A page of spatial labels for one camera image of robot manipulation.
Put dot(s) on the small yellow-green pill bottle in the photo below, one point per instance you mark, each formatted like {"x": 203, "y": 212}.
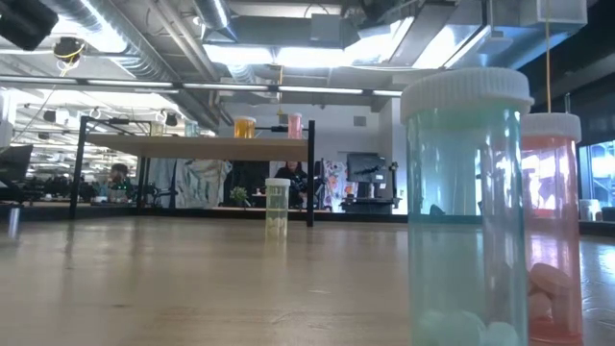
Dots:
{"x": 277, "y": 206}
{"x": 156, "y": 129}

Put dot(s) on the small pink pill bottle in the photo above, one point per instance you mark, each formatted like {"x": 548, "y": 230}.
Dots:
{"x": 552, "y": 216}
{"x": 295, "y": 126}

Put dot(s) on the large orange pill bottle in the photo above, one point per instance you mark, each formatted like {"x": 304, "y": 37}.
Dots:
{"x": 244, "y": 127}

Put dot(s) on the small teal pill bottle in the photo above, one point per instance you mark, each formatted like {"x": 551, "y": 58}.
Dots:
{"x": 461, "y": 216}
{"x": 190, "y": 128}

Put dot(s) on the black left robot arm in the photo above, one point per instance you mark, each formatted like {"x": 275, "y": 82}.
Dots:
{"x": 24, "y": 19}

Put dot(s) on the person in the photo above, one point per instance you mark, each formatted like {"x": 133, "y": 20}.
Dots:
{"x": 292, "y": 180}
{"x": 118, "y": 182}

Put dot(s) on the floral patterned cloth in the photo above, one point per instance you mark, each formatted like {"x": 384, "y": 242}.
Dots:
{"x": 334, "y": 182}

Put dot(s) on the black computer monitor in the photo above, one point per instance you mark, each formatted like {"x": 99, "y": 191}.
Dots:
{"x": 365, "y": 167}
{"x": 14, "y": 163}

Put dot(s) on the thin black metal gantry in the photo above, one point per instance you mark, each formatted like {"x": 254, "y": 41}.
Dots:
{"x": 269, "y": 129}

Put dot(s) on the small green desk plant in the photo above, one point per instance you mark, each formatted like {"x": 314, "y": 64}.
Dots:
{"x": 238, "y": 194}

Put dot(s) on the grey draped cover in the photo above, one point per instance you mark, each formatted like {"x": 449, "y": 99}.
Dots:
{"x": 192, "y": 182}

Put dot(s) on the long linear ceiling light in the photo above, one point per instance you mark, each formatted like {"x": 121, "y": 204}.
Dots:
{"x": 120, "y": 82}

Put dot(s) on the black round ceiling device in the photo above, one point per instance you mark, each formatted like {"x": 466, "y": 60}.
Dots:
{"x": 68, "y": 48}

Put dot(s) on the silver metal standoff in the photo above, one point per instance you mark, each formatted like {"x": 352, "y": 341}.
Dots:
{"x": 13, "y": 223}

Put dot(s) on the black metal shelf frame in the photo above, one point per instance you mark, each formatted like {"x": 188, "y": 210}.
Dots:
{"x": 310, "y": 182}

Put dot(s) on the grey wall box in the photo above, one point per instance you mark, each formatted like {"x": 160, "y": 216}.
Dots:
{"x": 283, "y": 118}
{"x": 359, "y": 121}

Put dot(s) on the silver ribbed air duct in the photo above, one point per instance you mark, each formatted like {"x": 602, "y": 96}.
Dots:
{"x": 144, "y": 53}

